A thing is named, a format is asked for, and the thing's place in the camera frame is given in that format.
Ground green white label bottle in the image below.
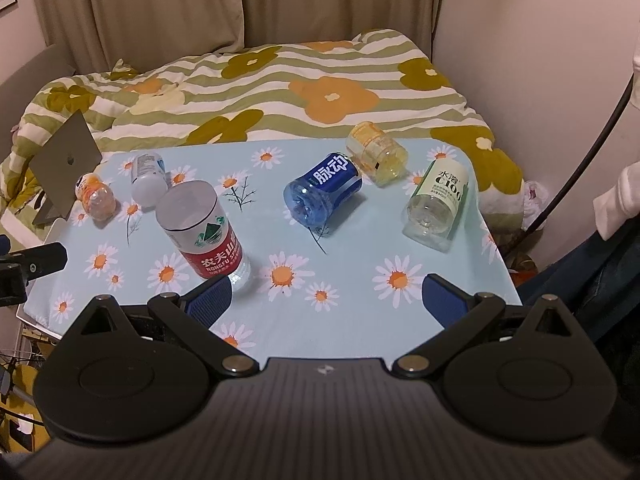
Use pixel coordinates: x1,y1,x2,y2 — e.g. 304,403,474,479
402,159,471,253

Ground pink plastic bag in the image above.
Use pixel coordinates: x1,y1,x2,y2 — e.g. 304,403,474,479
522,179,552,232

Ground grey laptop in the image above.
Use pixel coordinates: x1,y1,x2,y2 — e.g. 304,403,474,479
28,110,102,228

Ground white garment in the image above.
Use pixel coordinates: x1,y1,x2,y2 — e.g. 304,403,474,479
592,37,640,242

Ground black cable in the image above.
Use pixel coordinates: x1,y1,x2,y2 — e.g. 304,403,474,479
522,72,640,233

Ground yellow clear bottle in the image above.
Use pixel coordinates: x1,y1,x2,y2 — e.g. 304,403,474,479
346,121,408,188

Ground grey headboard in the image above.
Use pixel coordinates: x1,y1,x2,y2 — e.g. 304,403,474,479
0,42,76,161

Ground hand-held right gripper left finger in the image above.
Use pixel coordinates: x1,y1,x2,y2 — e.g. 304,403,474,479
65,276,259,377

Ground light blue daisy tablecloth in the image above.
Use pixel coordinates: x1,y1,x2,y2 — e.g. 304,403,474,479
17,142,523,361

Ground beige curtain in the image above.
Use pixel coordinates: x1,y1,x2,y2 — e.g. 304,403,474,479
27,0,443,76

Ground blue label drink bottle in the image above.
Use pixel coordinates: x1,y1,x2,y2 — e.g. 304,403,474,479
283,152,364,226

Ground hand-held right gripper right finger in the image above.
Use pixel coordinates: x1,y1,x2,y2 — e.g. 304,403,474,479
391,273,589,377

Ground small white bottle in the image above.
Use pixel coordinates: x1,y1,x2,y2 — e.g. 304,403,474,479
131,152,169,206

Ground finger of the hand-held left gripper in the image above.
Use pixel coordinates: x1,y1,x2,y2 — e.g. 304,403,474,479
0,242,68,281

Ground small orange bottle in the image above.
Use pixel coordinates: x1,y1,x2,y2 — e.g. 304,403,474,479
75,172,117,221

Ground red label water bottle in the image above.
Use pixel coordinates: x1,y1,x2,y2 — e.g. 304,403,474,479
155,180,251,293

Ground green striped floral blanket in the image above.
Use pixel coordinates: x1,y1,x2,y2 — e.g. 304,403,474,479
0,27,526,243

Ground blue jeans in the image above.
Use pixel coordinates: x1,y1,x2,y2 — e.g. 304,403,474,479
517,227,640,361

